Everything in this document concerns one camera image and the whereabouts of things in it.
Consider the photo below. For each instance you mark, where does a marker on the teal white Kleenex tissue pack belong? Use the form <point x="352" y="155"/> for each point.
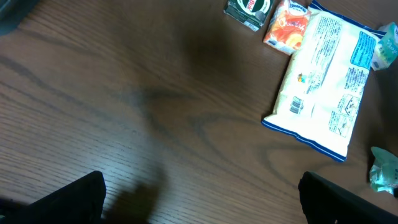
<point x="386" y="49"/>

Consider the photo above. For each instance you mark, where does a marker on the orange tissue pack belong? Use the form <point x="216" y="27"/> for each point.
<point x="287" y="27"/>

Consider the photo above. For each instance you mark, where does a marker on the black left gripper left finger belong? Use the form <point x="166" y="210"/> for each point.
<point x="78" y="202"/>

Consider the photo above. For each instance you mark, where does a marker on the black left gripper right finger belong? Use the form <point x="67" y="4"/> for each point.
<point x="325" y="202"/>

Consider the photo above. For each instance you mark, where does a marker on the green soft wipes pack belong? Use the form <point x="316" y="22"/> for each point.
<point x="383" y="173"/>

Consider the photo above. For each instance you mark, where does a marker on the black healing ointment box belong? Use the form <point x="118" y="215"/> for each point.
<point x="251" y="13"/>

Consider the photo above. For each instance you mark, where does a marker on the cream wipes pack blue edges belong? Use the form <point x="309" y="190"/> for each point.
<point x="320" y="96"/>

